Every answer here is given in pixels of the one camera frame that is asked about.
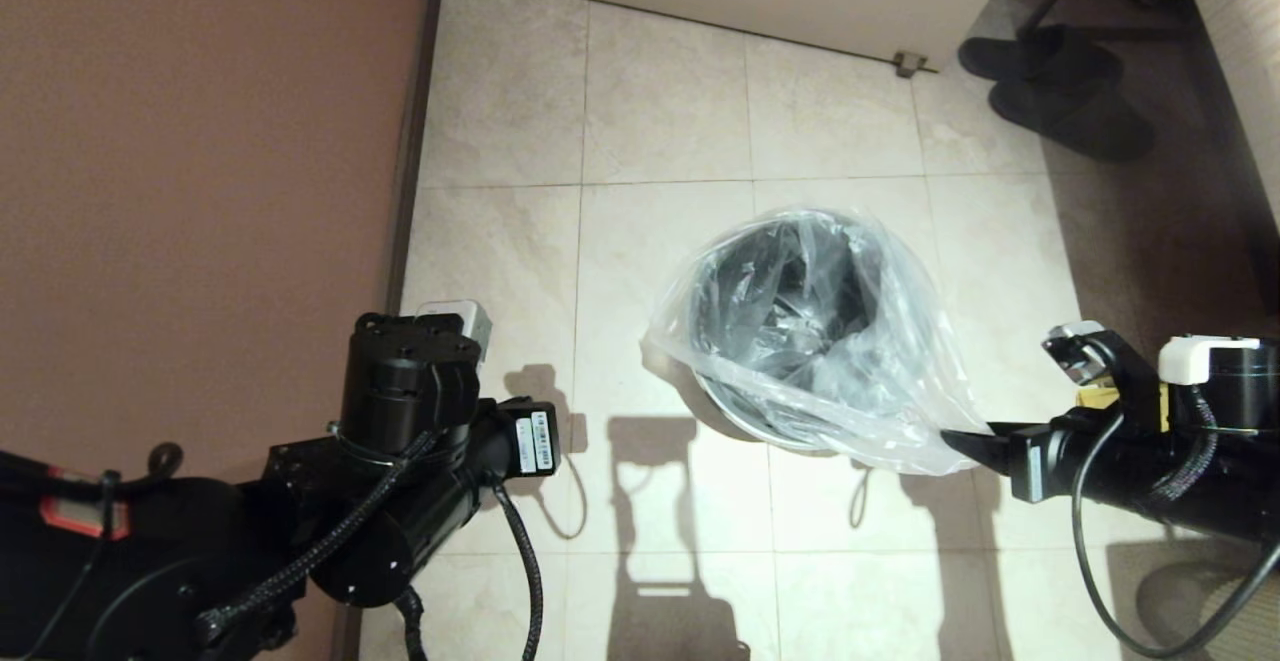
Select clear plastic trash bag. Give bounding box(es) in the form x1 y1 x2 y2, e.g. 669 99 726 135
640 205 993 476

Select grey metal trash bin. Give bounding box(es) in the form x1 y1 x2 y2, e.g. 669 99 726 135
688 219 906 454

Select black slipper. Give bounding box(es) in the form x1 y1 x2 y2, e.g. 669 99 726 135
957 24 1123 84
988 74 1158 163

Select light wooden cabinet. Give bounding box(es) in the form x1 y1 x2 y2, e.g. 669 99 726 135
1168 0 1280 242

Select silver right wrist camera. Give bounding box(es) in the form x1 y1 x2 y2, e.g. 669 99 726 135
1041 319 1113 388

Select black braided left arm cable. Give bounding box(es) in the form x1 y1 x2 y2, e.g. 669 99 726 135
488 481 547 661

